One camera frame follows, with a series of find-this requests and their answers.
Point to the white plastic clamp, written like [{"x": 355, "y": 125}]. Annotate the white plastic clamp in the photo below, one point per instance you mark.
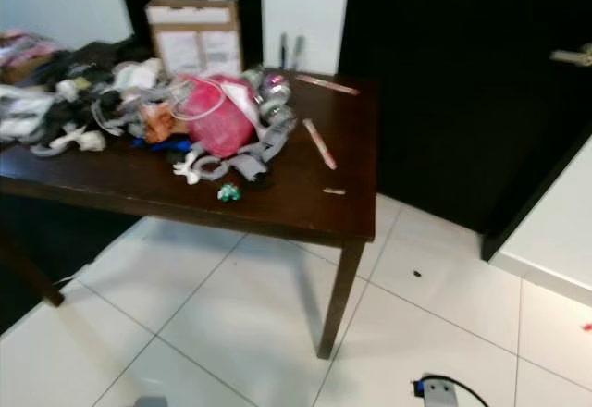
[{"x": 51, "y": 148}]

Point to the orange snack bag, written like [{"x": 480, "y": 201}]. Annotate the orange snack bag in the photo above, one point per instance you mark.
[{"x": 162, "y": 125}]

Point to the small pale paper scrap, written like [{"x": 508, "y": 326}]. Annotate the small pale paper scrap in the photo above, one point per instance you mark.
[{"x": 334, "y": 191}]

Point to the white plastic container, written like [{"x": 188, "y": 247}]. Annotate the white plastic container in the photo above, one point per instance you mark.
[{"x": 139, "y": 74}]

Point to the pink paper chopstick sleeve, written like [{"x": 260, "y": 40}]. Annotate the pink paper chopstick sleeve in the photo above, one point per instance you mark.
[
  {"x": 324, "y": 84},
  {"x": 319, "y": 144}
]

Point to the clear plastic tube loop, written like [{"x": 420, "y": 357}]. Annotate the clear plastic tube loop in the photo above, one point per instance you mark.
[{"x": 226, "y": 99}]

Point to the white plastic bracket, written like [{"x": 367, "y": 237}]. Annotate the white plastic bracket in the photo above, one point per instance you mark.
[{"x": 190, "y": 171}]

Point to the black door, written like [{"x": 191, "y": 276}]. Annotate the black door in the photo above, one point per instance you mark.
[{"x": 453, "y": 102}]

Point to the dark brown wooden table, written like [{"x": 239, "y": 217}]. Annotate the dark brown wooden table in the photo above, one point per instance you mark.
[{"x": 287, "y": 199}]

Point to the pink plastic bag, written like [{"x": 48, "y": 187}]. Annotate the pink plastic bag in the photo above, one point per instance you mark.
[{"x": 222, "y": 120}]

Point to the cardboard box of pink bags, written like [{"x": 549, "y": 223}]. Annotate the cardboard box of pink bags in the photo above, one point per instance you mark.
[{"x": 23, "y": 46}]

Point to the cardboard box white labels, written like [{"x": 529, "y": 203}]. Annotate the cardboard box white labels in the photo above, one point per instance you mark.
[{"x": 194, "y": 18}]

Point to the silver purple can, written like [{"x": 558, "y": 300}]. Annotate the silver purple can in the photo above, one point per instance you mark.
[{"x": 275, "y": 84}]

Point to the green white wrapper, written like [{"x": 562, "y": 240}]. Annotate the green white wrapper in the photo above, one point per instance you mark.
[{"x": 228, "y": 192}]

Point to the small white plastic knob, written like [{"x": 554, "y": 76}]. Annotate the small white plastic knob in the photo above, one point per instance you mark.
[{"x": 92, "y": 139}]

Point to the grey plastic clamp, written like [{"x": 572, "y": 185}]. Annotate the grey plastic clamp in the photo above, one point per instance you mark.
[{"x": 264, "y": 146}]

